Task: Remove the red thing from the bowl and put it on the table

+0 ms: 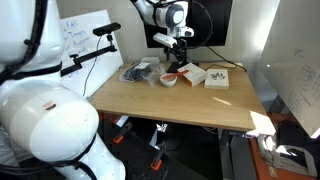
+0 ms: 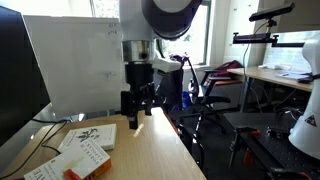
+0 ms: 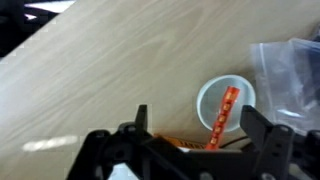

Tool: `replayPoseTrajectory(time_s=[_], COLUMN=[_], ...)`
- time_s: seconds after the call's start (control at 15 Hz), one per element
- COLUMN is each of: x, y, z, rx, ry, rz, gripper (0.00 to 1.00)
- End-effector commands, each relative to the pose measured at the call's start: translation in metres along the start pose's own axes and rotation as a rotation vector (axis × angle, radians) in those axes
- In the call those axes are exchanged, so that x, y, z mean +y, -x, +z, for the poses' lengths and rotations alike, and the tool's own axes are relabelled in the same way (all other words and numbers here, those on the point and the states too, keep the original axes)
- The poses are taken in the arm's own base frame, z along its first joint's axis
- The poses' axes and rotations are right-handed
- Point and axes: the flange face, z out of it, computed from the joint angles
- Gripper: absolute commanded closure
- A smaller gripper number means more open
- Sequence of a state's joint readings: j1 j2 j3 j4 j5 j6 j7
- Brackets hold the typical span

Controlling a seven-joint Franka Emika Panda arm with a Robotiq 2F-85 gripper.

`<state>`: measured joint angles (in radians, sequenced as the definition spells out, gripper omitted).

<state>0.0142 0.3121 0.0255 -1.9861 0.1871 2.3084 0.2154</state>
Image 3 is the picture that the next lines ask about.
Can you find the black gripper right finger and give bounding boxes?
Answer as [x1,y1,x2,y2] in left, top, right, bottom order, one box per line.
[239,104,296,165]

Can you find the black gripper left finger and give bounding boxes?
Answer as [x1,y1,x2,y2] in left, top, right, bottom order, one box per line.
[134,104,150,135]

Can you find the red strip with yellow squares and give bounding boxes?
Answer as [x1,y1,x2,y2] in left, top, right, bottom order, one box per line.
[204,85,242,151]

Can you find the white and orange book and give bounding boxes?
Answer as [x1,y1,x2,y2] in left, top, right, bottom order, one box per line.
[154,133,208,152]

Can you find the clear plastic zip bag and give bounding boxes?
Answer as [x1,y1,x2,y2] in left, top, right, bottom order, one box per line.
[249,37,320,135]

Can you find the thin black cable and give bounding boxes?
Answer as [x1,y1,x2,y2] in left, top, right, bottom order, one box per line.
[219,134,250,149]

